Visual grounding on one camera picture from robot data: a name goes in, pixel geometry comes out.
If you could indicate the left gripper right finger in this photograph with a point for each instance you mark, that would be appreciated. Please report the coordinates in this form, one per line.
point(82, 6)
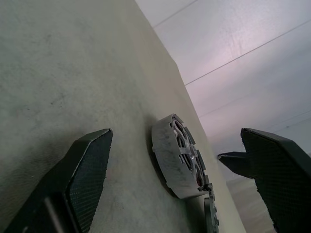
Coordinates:
point(279, 174)

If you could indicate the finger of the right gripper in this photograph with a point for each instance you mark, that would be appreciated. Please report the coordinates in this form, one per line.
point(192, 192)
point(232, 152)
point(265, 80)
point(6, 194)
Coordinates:
point(235, 162)

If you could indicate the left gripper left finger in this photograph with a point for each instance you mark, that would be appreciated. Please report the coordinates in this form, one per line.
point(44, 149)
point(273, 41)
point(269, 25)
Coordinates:
point(85, 174)

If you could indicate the grey plastic gear wheel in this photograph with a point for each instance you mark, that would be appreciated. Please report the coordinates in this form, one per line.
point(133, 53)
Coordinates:
point(192, 153)

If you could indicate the motor stator with copper windings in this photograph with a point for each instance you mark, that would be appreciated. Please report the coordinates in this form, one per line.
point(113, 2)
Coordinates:
point(165, 150)

